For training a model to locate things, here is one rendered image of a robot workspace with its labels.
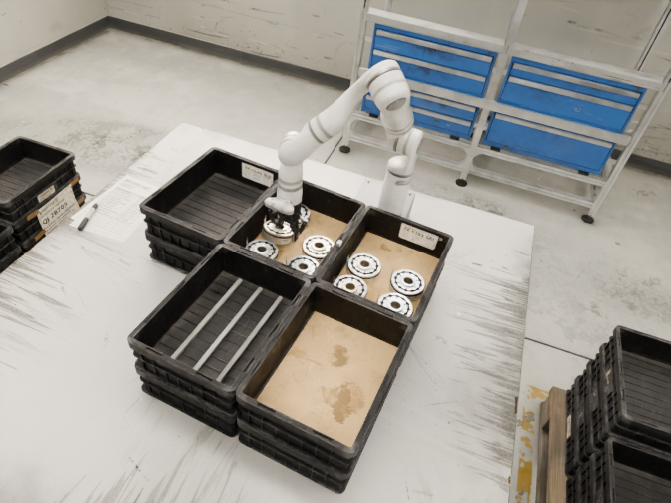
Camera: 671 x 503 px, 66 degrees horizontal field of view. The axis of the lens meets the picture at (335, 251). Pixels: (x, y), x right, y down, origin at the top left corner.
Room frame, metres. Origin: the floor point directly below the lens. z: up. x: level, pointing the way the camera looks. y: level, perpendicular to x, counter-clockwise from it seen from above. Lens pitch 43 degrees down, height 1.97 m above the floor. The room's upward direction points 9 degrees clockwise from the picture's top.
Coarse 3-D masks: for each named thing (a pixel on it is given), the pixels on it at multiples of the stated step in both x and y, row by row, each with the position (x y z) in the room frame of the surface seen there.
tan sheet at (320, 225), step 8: (312, 216) 1.36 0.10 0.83; (320, 216) 1.37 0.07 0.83; (328, 216) 1.37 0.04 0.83; (312, 224) 1.32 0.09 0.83; (320, 224) 1.33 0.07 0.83; (328, 224) 1.33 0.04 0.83; (336, 224) 1.34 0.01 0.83; (344, 224) 1.35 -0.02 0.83; (304, 232) 1.27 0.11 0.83; (312, 232) 1.28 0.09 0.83; (320, 232) 1.29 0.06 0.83; (328, 232) 1.29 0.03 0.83; (336, 232) 1.30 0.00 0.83; (304, 240) 1.24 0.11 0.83; (280, 248) 1.18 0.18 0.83; (288, 248) 1.19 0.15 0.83; (296, 248) 1.19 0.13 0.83; (280, 256) 1.14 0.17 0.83; (288, 256) 1.15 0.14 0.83
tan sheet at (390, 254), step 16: (368, 240) 1.28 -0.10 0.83; (384, 240) 1.30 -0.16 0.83; (384, 256) 1.21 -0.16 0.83; (400, 256) 1.23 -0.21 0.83; (416, 256) 1.24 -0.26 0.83; (432, 256) 1.25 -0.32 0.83; (384, 272) 1.14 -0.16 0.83; (416, 272) 1.16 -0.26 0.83; (432, 272) 1.18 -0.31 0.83; (368, 288) 1.07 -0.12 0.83; (384, 288) 1.08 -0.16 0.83; (416, 304) 1.03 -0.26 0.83
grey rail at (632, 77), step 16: (368, 16) 3.09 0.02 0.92; (384, 16) 3.08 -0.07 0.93; (400, 16) 3.12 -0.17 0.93; (416, 32) 3.02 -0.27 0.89; (432, 32) 3.00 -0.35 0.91; (448, 32) 2.99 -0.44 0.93; (464, 32) 3.02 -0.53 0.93; (496, 48) 2.92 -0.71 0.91; (512, 48) 2.90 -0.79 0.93; (528, 48) 2.92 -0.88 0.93; (560, 64) 2.84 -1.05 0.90; (576, 64) 2.82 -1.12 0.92; (592, 64) 2.84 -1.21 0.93; (608, 64) 2.87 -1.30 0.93; (624, 80) 2.76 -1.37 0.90; (640, 80) 2.75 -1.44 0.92; (656, 80) 2.75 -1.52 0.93
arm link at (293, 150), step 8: (304, 128) 1.21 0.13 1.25; (288, 136) 1.23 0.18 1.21; (296, 136) 1.19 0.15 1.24; (304, 136) 1.19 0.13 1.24; (312, 136) 1.19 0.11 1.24; (280, 144) 1.21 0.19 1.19; (288, 144) 1.18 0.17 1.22; (296, 144) 1.18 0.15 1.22; (304, 144) 1.18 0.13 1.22; (312, 144) 1.19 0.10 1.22; (320, 144) 1.20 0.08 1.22; (280, 152) 1.18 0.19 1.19; (288, 152) 1.17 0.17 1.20; (296, 152) 1.17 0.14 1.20; (304, 152) 1.18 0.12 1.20; (312, 152) 1.19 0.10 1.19; (280, 160) 1.17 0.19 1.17; (288, 160) 1.16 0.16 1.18; (296, 160) 1.17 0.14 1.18; (304, 160) 1.18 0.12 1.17
